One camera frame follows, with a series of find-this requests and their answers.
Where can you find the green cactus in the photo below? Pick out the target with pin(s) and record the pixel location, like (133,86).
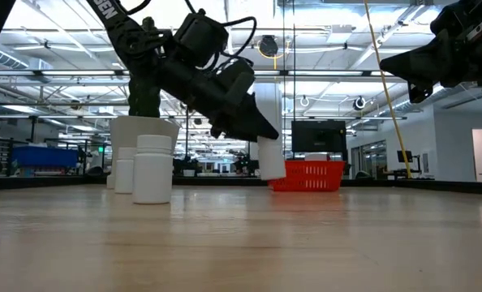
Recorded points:
(143,101)

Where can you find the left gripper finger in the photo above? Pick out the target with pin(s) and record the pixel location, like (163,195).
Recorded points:
(259,121)
(239,130)

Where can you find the red plastic basket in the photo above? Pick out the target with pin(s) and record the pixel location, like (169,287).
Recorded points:
(310,176)

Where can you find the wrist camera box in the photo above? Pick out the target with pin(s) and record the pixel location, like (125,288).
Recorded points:
(456,18)
(200,38)

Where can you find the small black monitor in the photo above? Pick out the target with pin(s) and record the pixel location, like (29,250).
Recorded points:
(405,156)

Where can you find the large black monitor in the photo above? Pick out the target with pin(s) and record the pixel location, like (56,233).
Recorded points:
(318,136)

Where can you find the blue plastic bin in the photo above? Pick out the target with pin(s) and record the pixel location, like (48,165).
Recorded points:
(42,157)

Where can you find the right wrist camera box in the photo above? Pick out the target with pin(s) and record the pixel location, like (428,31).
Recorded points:
(456,18)

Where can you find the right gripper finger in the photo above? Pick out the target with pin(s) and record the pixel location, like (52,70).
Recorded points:
(423,78)
(421,54)

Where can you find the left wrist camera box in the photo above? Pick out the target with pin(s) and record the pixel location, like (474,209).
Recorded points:
(200,38)

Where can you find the white building column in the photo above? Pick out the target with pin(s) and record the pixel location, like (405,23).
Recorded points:
(273,101)

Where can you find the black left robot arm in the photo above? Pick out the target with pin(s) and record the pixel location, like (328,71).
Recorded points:
(115,24)

